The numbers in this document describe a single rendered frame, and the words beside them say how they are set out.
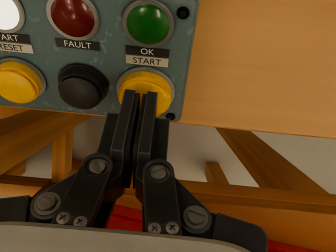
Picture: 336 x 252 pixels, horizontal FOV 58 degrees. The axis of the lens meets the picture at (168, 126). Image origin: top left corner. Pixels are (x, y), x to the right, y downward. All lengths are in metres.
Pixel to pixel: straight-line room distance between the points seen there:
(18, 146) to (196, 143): 0.69
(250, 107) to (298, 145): 1.03
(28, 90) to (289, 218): 0.29
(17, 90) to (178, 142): 0.98
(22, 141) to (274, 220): 0.47
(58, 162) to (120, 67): 0.81
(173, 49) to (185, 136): 0.98
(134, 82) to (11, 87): 0.07
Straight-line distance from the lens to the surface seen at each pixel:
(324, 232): 0.39
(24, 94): 0.18
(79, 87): 0.17
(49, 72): 0.18
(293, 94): 0.22
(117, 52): 0.16
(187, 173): 1.17
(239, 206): 0.34
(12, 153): 0.61
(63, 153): 0.95
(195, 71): 0.20
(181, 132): 1.13
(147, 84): 0.16
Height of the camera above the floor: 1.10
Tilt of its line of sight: 79 degrees down
